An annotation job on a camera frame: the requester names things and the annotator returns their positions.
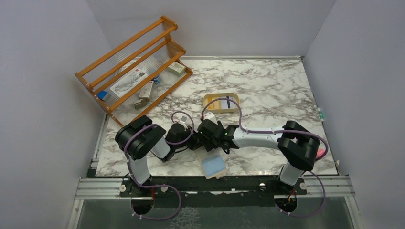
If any green white small tube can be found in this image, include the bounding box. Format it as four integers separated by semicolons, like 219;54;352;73
317;107;324;122

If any pink bottle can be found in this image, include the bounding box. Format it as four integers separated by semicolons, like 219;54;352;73
316;148;326;160

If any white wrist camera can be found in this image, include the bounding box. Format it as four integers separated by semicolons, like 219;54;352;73
203;112;217;124
179;115;189;125

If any white printed packet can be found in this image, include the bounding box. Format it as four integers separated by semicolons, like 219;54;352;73
109;67;149;97

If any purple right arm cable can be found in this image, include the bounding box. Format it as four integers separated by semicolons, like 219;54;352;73
201;97;330;219

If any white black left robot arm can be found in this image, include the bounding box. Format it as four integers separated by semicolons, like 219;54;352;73
115;115;202;196

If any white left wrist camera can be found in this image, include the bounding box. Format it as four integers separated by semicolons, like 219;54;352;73
179;115;189;125

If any beige oval tray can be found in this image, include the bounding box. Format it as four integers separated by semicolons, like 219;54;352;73
202;93;240;114

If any gold credit card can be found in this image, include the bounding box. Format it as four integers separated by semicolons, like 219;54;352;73
207;97;224;110

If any tan leather card holder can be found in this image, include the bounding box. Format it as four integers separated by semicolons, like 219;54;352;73
195;148;228;179

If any white card with dark stripe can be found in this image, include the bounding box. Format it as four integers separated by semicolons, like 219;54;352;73
221;96;237;109

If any orange wooden rack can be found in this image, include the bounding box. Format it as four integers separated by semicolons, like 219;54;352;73
75;16;193;126

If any blue white round jar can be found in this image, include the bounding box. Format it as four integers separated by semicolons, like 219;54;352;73
152;74;161;84

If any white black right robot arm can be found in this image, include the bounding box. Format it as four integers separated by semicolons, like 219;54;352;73
197;119;320;194

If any blue grey eraser block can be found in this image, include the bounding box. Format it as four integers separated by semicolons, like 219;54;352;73
96;91;109;101

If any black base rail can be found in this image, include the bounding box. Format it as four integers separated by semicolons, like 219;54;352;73
119;175;307;208

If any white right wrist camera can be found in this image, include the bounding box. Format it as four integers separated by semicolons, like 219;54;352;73
203;112;217;124

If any grey olive small object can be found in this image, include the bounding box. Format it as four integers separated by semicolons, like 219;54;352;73
133;98;149;110

